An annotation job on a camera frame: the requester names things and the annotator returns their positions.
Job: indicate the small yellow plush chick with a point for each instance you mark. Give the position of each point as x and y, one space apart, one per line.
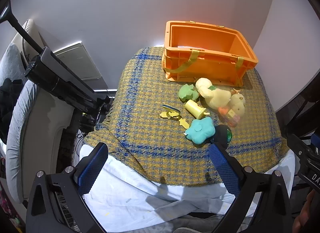
237 105

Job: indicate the blue and yellow flat toy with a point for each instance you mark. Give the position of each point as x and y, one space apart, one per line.
170 112

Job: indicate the colourful clear block toy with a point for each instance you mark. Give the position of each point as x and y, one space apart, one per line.
230 118

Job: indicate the small yellow key-shaped toy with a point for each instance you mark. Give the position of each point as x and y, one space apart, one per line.
184 123

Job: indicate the green rubber toy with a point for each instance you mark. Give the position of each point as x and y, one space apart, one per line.
187 92

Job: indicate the yellow blue plaid blanket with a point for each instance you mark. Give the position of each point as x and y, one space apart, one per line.
150 85

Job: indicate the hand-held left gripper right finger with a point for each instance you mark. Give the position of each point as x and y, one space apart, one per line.
225 170

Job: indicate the white bed sheet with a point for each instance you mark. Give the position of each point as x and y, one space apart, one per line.
125 198

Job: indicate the dark ball with green patch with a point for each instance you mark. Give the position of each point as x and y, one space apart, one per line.
223 134

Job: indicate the beige chair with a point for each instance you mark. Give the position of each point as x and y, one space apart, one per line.
45 128

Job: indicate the teal flower toy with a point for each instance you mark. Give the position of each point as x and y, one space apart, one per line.
200 130

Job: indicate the dark floral cloth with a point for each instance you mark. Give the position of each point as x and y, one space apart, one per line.
11 213

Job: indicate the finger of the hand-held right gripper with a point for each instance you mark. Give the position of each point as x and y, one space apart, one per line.
316 141
297 141

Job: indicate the yellow toy cup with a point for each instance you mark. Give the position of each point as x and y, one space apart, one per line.
193 106

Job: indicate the orange plastic crate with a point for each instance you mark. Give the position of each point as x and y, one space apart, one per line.
200 65

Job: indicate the white flat panel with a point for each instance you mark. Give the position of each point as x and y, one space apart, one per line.
77 60

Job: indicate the person's right hand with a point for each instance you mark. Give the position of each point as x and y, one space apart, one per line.
305 210

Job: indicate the black stand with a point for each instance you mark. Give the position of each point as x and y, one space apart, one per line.
62 80

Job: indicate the yellow plush duck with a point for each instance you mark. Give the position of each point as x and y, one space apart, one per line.
217 96

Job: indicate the black cloth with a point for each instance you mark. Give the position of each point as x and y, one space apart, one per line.
7 113

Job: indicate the grey seat cushion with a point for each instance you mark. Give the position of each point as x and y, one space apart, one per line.
17 128

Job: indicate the grey cloth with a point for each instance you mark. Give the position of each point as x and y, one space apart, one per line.
197 224

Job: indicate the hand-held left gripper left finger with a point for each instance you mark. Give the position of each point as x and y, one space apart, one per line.
92 170

